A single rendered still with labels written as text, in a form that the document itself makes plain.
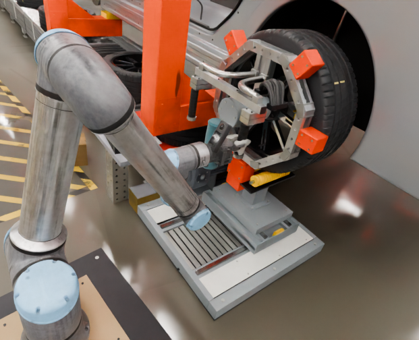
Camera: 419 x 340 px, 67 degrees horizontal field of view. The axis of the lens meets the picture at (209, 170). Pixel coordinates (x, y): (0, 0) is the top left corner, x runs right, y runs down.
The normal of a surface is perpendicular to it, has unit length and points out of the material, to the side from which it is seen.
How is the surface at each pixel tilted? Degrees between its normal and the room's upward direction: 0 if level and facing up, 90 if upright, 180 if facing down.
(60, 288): 7
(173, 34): 90
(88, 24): 90
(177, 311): 0
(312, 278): 0
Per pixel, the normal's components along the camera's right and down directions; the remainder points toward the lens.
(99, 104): 0.29, 0.31
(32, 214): -0.11, 0.43
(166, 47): 0.58, 0.54
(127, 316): 0.15, -0.81
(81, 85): 0.02, 0.14
